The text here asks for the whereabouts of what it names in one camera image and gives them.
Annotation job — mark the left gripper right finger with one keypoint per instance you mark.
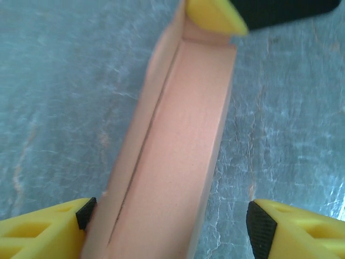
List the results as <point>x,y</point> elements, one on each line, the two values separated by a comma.
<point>302,232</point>

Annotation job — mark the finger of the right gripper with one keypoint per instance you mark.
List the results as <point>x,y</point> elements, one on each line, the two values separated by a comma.
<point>213,13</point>

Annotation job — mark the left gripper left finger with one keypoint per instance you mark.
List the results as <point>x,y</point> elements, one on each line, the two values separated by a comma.
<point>54,237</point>

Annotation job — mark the salmon paper box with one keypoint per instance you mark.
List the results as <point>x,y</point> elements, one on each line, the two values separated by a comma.
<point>183,135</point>

